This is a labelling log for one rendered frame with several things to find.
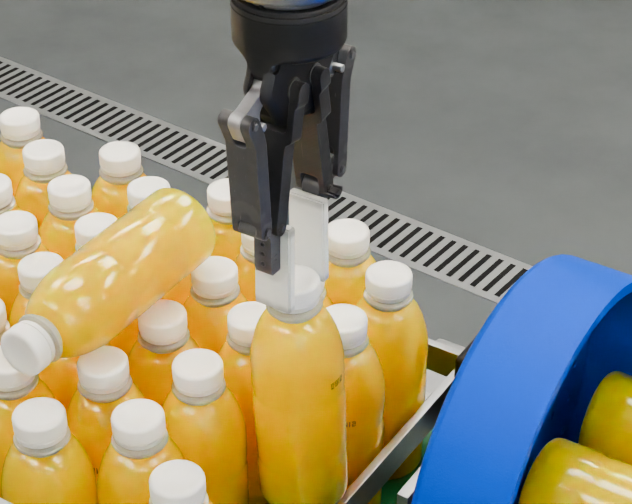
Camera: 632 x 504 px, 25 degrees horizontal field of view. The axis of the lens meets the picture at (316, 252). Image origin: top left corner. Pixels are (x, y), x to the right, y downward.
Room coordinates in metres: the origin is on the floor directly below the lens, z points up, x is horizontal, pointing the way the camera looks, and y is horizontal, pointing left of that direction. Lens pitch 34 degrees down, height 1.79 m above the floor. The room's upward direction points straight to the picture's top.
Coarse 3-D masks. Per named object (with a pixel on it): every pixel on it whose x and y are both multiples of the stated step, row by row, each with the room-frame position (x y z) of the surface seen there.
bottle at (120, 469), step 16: (112, 448) 0.80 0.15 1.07; (160, 448) 0.79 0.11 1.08; (176, 448) 0.81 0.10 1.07; (112, 464) 0.79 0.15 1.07; (128, 464) 0.78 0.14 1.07; (144, 464) 0.78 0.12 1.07; (112, 480) 0.78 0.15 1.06; (128, 480) 0.77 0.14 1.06; (144, 480) 0.77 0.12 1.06; (112, 496) 0.78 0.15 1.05; (128, 496) 0.77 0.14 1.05; (144, 496) 0.77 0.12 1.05
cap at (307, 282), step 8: (296, 272) 0.86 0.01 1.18; (304, 272) 0.86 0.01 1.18; (312, 272) 0.86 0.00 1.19; (296, 280) 0.85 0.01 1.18; (304, 280) 0.85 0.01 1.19; (312, 280) 0.85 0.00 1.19; (296, 288) 0.84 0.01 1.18; (304, 288) 0.84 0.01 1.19; (312, 288) 0.84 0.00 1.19; (296, 296) 0.84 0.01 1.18; (304, 296) 0.84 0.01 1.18; (312, 296) 0.84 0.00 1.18; (296, 304) 0.84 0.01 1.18; (304, 304) 0.84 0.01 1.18; (312, 304) 0.84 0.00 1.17; (296, 312) 0.84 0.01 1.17
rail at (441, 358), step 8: (432, 344) 1.04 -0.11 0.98; (440, 344) 1.04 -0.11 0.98; (432, 352) 1.04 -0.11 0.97; (440, 352) 1.04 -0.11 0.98; (448, 352) 1.03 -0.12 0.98; (456, 352) 1.03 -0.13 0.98; (432, 360) 1.04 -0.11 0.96; (440, 360) 1.03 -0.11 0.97; (448, 360) 1.03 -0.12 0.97; (432, 368) 1.04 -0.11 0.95; (440, 368) 1.03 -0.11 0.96; (448, 368) 1.03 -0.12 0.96
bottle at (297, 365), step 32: (288, 320) 0.83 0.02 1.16; (320, 320) 0.85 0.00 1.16; (256, 352) 0.84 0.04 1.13; (288, 352) 0.83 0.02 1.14; (320, 352) 0.83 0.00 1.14; (256, 384) 0.84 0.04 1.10; (288, 384) 0.82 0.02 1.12; (320, 384) 0.82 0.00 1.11; (256, 416) 0.84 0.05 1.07; (288, 416) 0.82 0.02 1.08; (320, 416) 0.82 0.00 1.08; (288, 448) 0.82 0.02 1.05; (320, 448) 0.82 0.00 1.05; (288, 480) 0.82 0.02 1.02; (320, 480) 0.82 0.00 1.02
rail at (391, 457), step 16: (448, 384) 0.98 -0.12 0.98; (432, 400) 0.96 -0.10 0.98; (416, 416) 0.94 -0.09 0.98; (432, 416) 0.96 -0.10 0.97; (400, 432) 0.92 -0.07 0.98; (416, 432) 0.93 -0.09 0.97; (384, 448) 0.90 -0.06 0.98; (400, 448) 0.91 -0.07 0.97; (384, 464) 0.89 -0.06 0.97; (400, 464) 0.91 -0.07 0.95; (368, 480) 0.87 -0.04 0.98; (384, 480) 0.89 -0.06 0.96; (352, 496) 0.85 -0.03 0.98; (368, 496) 0.87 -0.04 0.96
